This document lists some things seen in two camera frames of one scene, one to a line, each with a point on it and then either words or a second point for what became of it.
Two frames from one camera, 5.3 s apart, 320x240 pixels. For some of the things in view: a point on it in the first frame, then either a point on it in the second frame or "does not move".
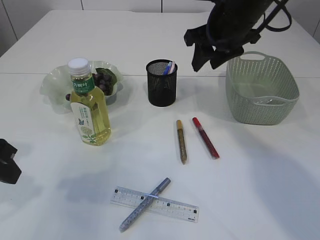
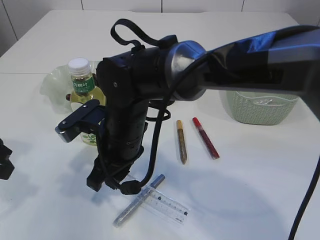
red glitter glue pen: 208,142 does not move
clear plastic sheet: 269,101 does not move
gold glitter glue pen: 182,141 does not move
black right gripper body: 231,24 to 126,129
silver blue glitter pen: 144,205 to 139,200
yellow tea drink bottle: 89,104 does not move
